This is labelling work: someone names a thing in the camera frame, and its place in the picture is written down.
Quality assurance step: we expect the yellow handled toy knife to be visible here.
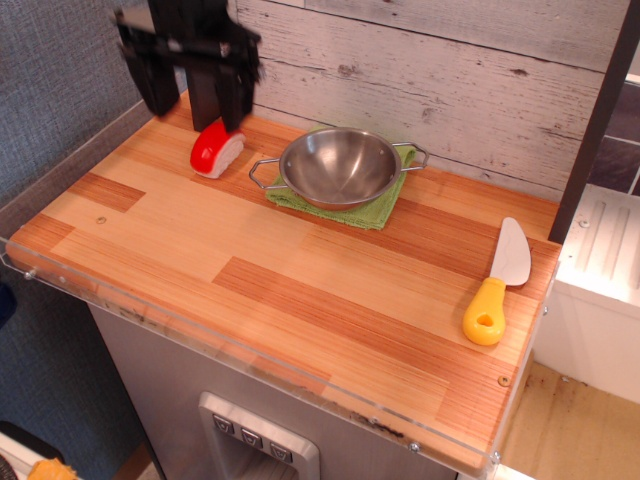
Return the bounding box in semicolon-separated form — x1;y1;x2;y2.
462;217;531;346

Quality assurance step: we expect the small steel pot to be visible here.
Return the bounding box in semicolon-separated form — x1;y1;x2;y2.
249;127;430;211

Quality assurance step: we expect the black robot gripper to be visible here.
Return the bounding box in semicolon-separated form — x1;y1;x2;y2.
113;1;261;133

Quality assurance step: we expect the white toy sink unit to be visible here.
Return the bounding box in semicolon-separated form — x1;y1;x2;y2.
532;73;640;406

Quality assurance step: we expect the green folded cloth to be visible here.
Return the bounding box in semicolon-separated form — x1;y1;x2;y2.
264;124;419;232

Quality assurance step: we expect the dark right post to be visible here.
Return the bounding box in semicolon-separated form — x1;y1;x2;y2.
548;0;639;244

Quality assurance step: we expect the grey toy fridge cabinet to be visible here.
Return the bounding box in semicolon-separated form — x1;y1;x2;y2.
90;307;457;479

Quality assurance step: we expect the dark left post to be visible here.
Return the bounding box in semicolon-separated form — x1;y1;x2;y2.
186;70;221;132

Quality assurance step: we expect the dark post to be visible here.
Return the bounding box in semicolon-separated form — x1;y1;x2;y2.
548;0;639;244
186;70;221;132

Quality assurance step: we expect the red white toy sushi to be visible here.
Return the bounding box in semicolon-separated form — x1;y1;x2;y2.
190;122;246;179

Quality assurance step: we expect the clear acrylic edge guard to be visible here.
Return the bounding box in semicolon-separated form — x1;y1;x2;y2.
2;241;500;479

